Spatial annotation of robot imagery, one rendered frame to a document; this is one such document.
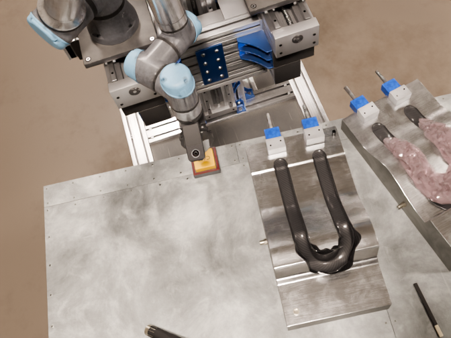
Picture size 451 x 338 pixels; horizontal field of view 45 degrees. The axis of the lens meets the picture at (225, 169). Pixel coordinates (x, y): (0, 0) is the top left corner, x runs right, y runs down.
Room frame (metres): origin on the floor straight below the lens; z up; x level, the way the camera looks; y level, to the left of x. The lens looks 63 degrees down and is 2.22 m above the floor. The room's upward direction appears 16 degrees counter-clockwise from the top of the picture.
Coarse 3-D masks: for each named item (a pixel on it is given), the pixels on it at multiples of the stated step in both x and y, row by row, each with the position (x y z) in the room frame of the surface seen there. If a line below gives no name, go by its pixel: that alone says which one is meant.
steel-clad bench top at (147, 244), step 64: (64, 192) 0.80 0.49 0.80; (128, 192) 0.74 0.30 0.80; (192, 192) 0.68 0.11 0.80; (384, 192) 0.52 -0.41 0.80; (64, 256) 0.60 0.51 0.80; (128, 256) 0.55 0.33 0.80; (192, 256) 0.49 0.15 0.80; (256, 256) 0.44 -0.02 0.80; (384, 256) 0.35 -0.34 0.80; (64, 320) 0.42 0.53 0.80; (128, 320) 0.37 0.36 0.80; (192, 320) 0.33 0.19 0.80; (256, 320) 0.28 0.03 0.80; (384, 320) 0.19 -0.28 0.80; (448, 320) 0.15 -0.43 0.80
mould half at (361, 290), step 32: (256, 160) 0.68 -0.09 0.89; (288, 160) 0.65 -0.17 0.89; (256, 192) 0.59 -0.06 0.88; (320, 192) 0.54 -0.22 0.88; (352, 192) 0.51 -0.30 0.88; (288, 224) 0.47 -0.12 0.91; (320, 224) 0.44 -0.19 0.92; (352, 224) 0.41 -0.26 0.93; (288, 256) 0.38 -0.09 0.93; (288, 288) 0.32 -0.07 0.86; (320, 288) 0.30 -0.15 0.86; (352, 288) 0.28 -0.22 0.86; (384, 288) 0.26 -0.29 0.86; (288, 320) 0.25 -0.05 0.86; (320, 320) 0.23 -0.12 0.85
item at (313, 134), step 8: (304, 104) 0.81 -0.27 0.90; (304, 112) 0.78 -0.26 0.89; (304, 120) 0.75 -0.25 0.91; (312, 120) 0.74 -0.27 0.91; (304, 128) 0.72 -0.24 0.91; (312, 128) 0.71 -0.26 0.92; (320, 128) 0.70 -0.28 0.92; (304, 136) 0.71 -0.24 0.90; (312, 136) 0.69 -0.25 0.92; (320, 136) 0.68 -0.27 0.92; (312, 144) 0.68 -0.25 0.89
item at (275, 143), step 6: (270, 120) 0.79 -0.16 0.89; (270, 126) 0.77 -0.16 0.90; (264, 132) 0.75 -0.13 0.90; (270, 132) 0.74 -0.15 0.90; (276, 132) 0.74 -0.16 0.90; (270, 138) 0.72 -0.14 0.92; (276, 138) 0.71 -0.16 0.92; (282, 138) 0.71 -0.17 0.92; (270, 144) 0.70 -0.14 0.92; (276, 144) 0.70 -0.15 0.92; (282, 144) 0.69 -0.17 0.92; (270, 150) 0.68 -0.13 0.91; (276, 150) 0.68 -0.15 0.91; (282, 150) 0.68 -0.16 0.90
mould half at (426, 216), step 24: (432, 96) 0.74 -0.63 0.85; (360, 120) 0.73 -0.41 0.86; (384, 120) 0.71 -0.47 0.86; (408, 120) 0.69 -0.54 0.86; (432, 120) 0.66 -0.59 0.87; (360, 144) 0.66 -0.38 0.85; (432, 144) 0.58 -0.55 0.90; (384, 168) 0.56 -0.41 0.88; (408, 192) 0.47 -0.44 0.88; (408, 216) 0.43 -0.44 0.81; (432, 216) 0.40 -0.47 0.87; (432, 240) 0.34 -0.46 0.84
